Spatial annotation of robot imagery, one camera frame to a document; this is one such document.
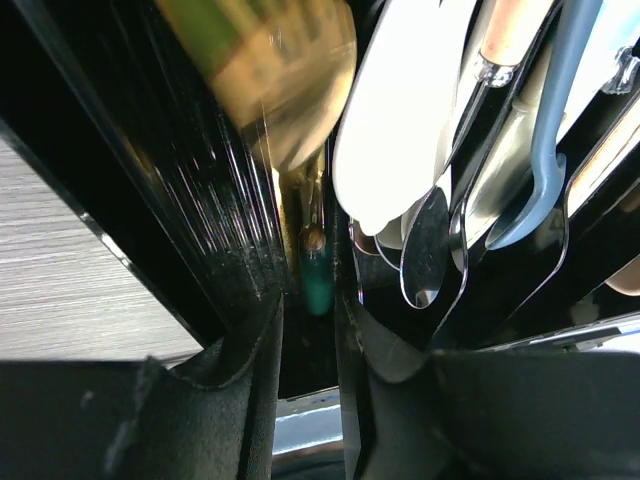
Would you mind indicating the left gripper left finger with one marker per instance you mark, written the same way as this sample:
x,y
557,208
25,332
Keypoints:
x,y
210,417

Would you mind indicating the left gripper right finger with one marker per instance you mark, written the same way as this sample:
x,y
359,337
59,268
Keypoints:
x,y
506,414

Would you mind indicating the blue silicone spoon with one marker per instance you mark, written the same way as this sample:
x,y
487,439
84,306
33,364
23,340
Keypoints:
x,y
547,167

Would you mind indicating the beige sheathed knife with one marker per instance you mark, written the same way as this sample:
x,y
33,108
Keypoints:
x,y
508,162

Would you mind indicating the green handled fork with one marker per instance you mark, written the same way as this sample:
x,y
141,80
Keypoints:
x,y
282,72

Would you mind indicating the steel spoon wooden handle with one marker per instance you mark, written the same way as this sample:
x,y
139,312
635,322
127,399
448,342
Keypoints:
x,y
500,40

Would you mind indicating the chopsticks in tray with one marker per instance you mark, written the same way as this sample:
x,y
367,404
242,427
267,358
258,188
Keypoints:
x,y
604,158

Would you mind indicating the black utensil tray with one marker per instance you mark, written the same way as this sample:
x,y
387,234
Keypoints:
x,y
103,97

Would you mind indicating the large white rice spoon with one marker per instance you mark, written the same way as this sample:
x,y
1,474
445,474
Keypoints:
x,y
393,139

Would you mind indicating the steel spoon in tray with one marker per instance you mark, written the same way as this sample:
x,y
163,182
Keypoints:
x,y
626,67

